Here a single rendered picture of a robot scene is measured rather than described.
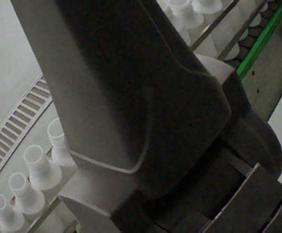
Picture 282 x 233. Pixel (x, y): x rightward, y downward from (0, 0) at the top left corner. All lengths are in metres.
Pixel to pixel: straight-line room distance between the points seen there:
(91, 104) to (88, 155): 0.03
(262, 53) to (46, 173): 0.50
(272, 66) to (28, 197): 0.60
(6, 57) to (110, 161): 3.00
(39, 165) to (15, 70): 2.16
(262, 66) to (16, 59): 2.00
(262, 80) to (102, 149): 1.08
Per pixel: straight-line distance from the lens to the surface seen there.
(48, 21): 0.33
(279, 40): 1.48
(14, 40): 3.44
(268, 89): 1.46
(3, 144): 2.94
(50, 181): 1.12
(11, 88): 3.16
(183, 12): 1.25
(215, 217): 0.37
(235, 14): 1.36
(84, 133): 0.37
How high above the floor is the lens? 1.91
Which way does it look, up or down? 43 degrees down
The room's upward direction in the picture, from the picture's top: 22 degrees counter-clockwise
